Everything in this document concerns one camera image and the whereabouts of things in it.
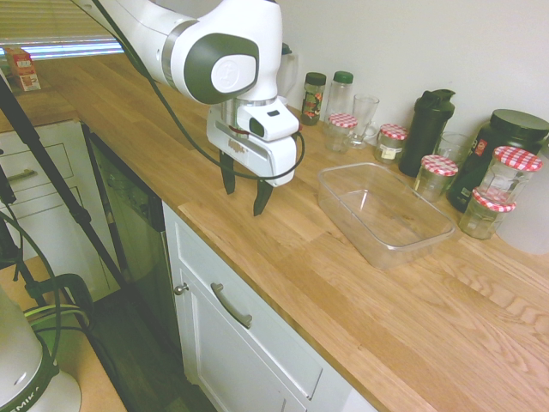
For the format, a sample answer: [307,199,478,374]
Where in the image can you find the green cable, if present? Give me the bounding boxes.
[25,304,89,341]

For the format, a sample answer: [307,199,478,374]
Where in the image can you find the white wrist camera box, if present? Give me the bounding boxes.
[234,100,300,142]

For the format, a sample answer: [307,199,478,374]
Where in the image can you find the black shaker bottle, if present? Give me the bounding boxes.
[397,88,456,178]

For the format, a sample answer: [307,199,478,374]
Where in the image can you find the dark dishwasher front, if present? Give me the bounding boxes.
[83,124,185,379]

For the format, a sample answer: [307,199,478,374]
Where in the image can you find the white counter base cabinet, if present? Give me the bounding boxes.
[162,201,378,412]

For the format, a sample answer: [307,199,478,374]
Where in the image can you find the black camera tripod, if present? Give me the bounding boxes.
[0,75,132,310]

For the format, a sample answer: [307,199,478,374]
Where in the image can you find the window blinds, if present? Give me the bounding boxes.
[0,0,125,59]

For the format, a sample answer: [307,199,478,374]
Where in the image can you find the black Vega protein tub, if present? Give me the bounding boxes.
[445,109,549,214]

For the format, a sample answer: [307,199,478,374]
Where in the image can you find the translucent pitcher green lid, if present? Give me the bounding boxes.
[278,42,300,108]

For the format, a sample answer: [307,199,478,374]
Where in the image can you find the clear drinking glass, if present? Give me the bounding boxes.
[435,131,473,168]

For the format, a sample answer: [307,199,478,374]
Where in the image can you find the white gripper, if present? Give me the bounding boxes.
[206,105,301,217]

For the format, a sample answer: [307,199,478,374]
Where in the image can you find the herb jar dark lid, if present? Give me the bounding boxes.
[299,71,328,126]

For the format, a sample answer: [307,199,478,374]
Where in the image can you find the labelled jar red checked lid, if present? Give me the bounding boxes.
[374,123,408,166]

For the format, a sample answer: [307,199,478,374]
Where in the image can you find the clear rectangular plastic container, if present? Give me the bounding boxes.
[317,161,456,270]

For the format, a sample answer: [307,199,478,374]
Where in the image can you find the faceted jar red checked lid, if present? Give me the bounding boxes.
[476,145,544,205]
[457,187,517,240]

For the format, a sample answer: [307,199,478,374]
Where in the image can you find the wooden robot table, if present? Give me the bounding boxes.
[0,252,130,412]

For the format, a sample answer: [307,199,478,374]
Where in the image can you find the tall clear glass mug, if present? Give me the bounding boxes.
[345,93,381,150]

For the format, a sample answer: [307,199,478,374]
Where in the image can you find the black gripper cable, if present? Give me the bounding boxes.
[92,0,306,179]

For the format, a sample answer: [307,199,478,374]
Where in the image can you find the empty jar red checked lid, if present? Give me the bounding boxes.
[413,154,459,203]
[324,112,359,155]

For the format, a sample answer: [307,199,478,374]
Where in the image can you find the orange carton box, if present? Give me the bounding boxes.
[2,46,42,93]

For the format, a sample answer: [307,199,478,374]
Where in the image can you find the clear bottle green cap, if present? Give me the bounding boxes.
[325,70,356,130]

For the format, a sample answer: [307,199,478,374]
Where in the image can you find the silver bar drawer handle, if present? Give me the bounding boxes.
[209,282,254,330]

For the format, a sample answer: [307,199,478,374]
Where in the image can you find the metal drawer handle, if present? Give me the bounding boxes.
[6,169,38,184]

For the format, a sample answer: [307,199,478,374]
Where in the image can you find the white cabinet with drawers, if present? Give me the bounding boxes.
[0,119,121,301]

